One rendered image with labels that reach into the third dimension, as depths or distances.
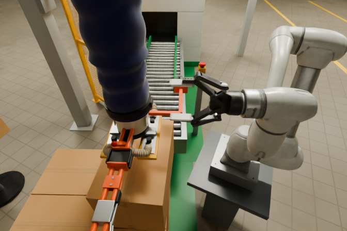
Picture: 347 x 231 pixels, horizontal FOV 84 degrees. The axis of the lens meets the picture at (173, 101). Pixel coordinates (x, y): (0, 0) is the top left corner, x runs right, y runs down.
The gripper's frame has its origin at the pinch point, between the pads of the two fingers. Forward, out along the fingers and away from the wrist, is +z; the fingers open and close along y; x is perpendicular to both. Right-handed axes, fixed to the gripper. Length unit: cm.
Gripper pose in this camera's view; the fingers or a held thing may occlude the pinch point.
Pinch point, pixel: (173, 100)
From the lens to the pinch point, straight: 59.4
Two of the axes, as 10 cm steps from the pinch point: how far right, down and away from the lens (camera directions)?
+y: 0.0, 7.7, 6.4
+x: 0.5, -6.4, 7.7
